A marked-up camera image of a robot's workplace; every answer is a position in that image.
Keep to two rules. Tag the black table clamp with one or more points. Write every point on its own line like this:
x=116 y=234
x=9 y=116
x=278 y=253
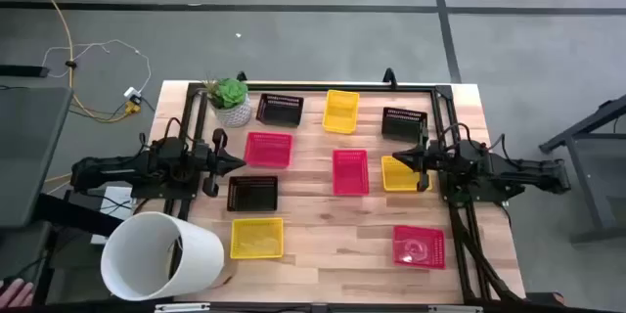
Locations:
x=389 y=76
x=241 y=77

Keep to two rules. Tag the black desk frame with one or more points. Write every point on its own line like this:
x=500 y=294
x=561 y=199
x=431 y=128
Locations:
x=584 y=181

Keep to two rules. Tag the green succulent plant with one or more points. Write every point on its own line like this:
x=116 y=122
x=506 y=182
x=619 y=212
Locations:
x=230 y=93

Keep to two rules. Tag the white cylinder tube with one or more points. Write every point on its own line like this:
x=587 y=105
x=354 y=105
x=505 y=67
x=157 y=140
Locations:
x=195 y=254

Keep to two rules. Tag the grey desk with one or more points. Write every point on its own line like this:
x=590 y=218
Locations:
x=29 y=156

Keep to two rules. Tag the yellow plug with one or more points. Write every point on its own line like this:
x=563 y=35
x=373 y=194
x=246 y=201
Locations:
x=133 y=107

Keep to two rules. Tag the yellow plastic basket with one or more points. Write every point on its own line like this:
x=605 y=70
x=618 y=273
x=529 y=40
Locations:
x=398 y=178
x=341 y=112
x=256 y=239

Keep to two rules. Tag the black aluminium rig frame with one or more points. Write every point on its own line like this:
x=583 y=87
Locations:
x=318 y=87

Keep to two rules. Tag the person's hand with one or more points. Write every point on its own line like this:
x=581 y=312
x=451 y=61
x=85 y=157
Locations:
x=17 y=293

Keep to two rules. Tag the black floor bar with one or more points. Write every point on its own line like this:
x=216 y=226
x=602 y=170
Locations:
x=24 y=71

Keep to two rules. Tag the black plastic basket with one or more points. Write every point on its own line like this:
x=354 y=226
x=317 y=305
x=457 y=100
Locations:
x=279 y=112
x=252 y=194
x=401 y=127

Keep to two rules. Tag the white box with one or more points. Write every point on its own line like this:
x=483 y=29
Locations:
x=120 y=200

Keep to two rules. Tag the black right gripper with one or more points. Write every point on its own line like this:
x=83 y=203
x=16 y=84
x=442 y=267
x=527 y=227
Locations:
x=433 y=159

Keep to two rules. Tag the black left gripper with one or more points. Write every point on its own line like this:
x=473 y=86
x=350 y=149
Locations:
x=210 y=161

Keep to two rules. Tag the silver metal bracket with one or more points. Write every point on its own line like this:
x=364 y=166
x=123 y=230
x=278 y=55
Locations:
x=455 y=309
x=181 y=307

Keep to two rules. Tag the white patterned plant pot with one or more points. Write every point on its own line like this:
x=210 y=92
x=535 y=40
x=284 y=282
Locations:
x=237 y=116

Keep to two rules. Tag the white power adapter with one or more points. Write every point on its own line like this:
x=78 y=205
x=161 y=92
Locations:
x=132 y=92

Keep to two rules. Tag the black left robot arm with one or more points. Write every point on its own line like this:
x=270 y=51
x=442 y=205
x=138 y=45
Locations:
x=122 y=171

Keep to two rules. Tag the red plastic basket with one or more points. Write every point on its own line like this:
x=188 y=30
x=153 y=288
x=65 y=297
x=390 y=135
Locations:
x=350 y=173
x=419 y=248
x=268 y=150

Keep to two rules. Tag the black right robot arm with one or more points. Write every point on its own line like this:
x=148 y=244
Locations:
x=528 y=171

